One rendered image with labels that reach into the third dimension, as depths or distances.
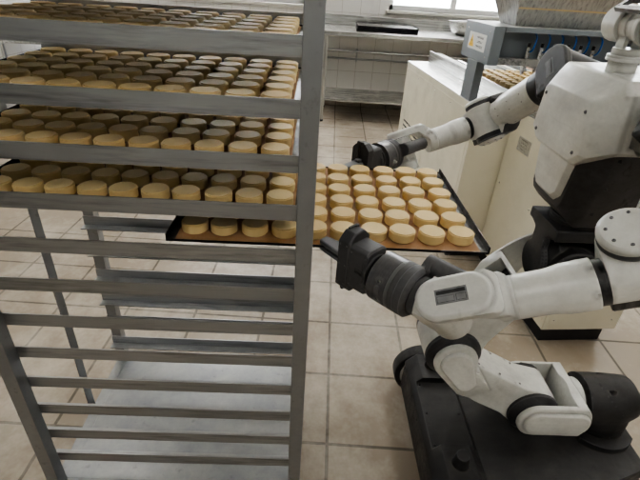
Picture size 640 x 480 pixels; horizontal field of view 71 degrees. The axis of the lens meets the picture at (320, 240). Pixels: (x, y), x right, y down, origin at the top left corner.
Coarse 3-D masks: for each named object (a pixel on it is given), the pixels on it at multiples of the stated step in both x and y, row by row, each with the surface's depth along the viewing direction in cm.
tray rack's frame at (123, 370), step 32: (32, 224) 101; (0, 320) 88; (0, 352) 90; (288, 384) 148; (32, 416) 101; (96, 416) 133; (128, 416) 134; (32, 448) 106; (96, 448) 125; (128, 448) 125; (160, 448) 126; (192, 448) 126; (224, 448) 127; (256, 448) 128; (288, 448) 128
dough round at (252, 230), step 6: (246, 222) 85; (252, 222) 85; (258, 222) 85; (264, 222) 85; (246, 228) 83; (252, 228) 83; (258, 228) 83; (264, 228) 84; (246, 234) 84; (252, 234) 83; (258, 234) 84; (264, 234) 84
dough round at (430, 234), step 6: (420, 228) 86; (426, 228) 86; (432, 228) 87; (438, 228) 87; (420, 234) 85; (426, 234) 84; (432, 234) 84; (438, 234) 84; (444, 234) 85; (420, 240) 86; (426, 240) 84; (432, 240) 84; (438, 240) 84
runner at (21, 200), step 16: (0, 192) 75; (16, 192) 75; (32, 192) 76; (16, 208) 77; (32, 208) 77; (48, 208) 77; (64, 208) 77; (80, 208) 77; (96, 208) 77; (112, 208) 77; (128, 208) 77; (144, 208) 77; (160, 208) 77; (176, 208) 77; (192, 208) 77; (208, 208) 77; (224, 208) 77; (240, 208) 77; (256, 208) 77; (272, 208) 77; (288, 208) 77
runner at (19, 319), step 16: (16, 320) 90; (32, 320) 90; (48, 320) 90; (64, 320) 90; (80, 320) 90; (96, 320) 90; (112, 320) 90; (128, 320) 90; (144, 320) 90; (160, 320) 90; (176, 320) 90; (192, 320) 90
